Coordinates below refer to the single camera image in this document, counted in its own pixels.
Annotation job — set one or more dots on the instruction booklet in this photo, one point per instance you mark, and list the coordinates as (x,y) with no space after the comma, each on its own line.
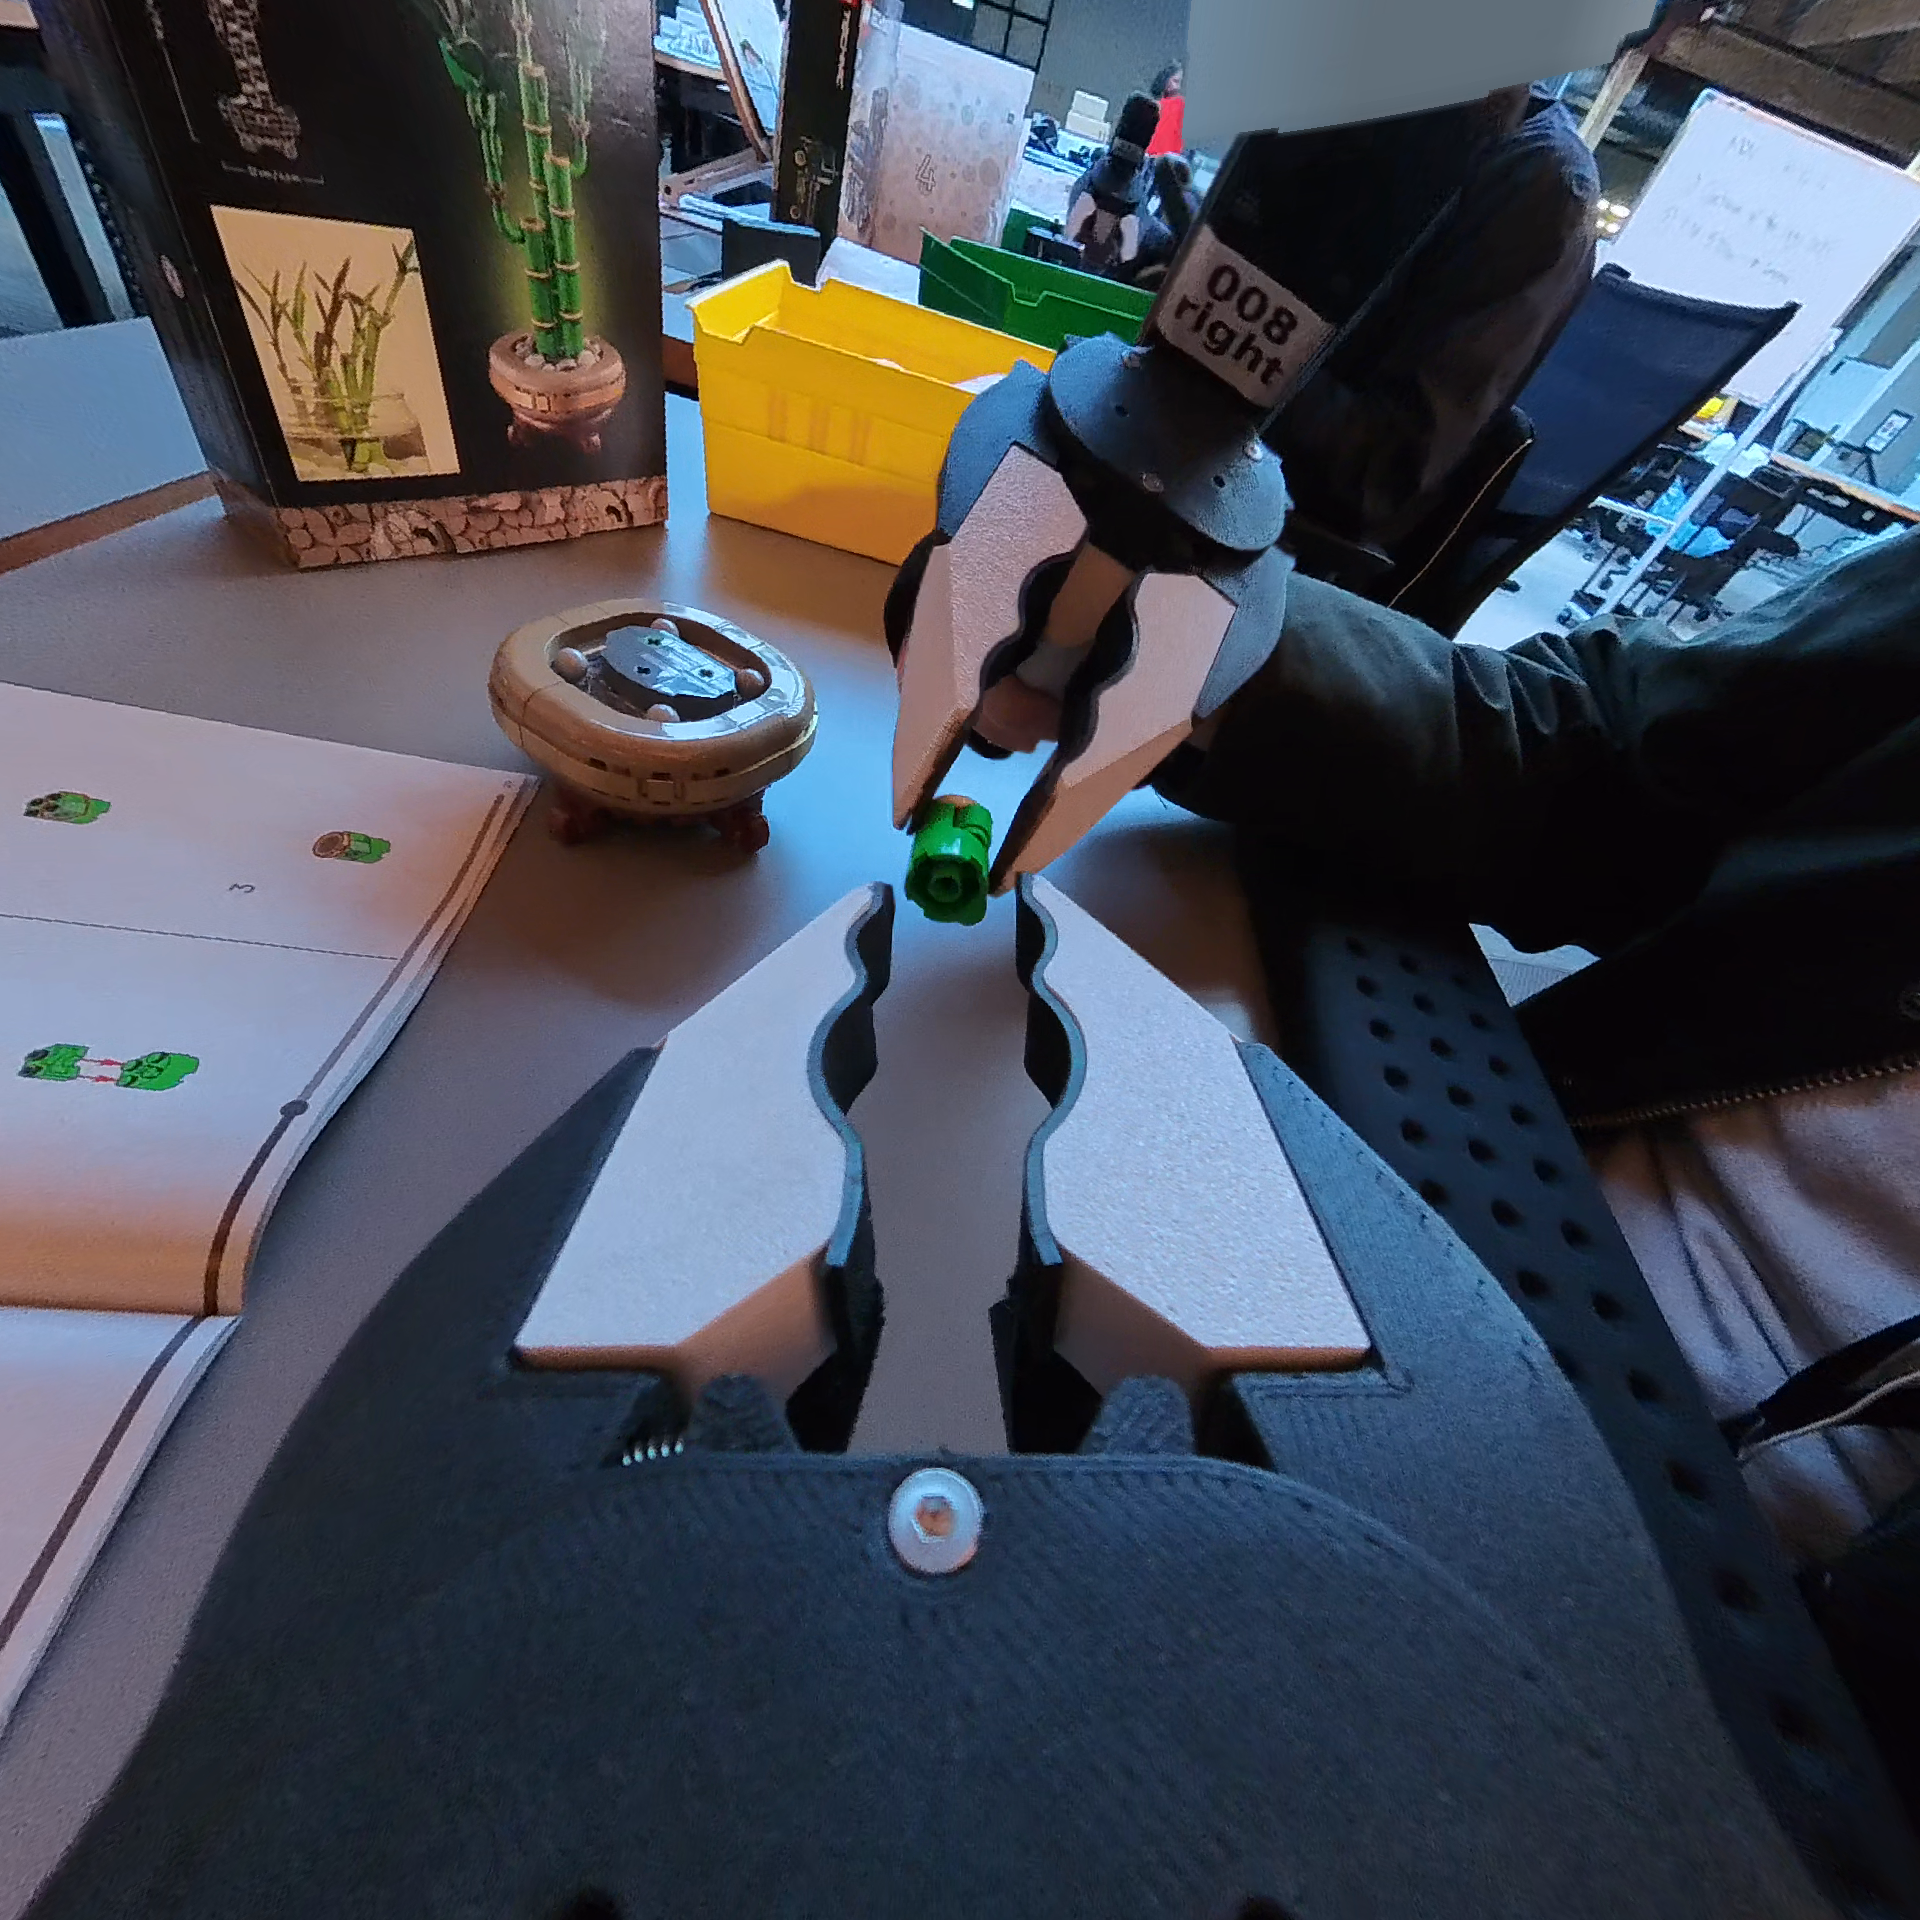
(180,975)

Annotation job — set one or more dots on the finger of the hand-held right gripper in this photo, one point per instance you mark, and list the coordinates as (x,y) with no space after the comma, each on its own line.
(1155,674)
(968,600)

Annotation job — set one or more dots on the whiteboard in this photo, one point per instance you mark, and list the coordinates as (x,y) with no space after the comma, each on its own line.
(1755,224)

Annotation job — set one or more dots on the black mesh office chair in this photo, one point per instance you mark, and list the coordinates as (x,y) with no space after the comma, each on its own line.
(1651,375)

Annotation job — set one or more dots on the green plastic bin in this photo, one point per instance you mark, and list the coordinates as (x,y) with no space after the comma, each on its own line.
(1034,308)

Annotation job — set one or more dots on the person's right forearm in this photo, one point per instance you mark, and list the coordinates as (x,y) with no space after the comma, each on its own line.
(1575,781)

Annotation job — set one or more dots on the grey desk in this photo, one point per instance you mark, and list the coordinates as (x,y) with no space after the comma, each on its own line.
(600,975)

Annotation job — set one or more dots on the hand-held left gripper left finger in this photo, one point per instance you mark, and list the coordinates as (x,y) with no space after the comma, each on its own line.
(704,1200)

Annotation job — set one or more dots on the tan toy brick pot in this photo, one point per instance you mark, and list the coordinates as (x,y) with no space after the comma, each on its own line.
(644,751)

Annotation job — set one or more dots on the person's grey trousers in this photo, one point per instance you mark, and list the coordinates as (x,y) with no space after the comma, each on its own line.
(1724,1231)

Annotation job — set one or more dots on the black perforated mat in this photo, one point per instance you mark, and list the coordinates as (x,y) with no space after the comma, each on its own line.
(1424,1080)

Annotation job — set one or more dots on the green round toy brick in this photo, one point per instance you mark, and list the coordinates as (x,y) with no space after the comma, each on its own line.
(944,863)

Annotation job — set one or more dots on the black narrow box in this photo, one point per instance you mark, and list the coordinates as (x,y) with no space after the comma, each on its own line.
(812,120)

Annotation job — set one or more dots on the yellow plastic bin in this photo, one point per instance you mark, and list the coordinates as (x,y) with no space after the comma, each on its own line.
(810,450)

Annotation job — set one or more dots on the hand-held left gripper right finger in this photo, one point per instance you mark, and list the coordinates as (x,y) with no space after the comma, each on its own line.
(1185,1200)

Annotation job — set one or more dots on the person's right hand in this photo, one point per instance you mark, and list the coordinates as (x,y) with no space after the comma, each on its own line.
(1017,712)

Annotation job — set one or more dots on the black bamboo set box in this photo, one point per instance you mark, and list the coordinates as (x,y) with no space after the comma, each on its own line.
(374,300)

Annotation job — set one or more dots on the dotted cardboard box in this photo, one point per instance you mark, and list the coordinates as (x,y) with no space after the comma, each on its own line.
(938,135)

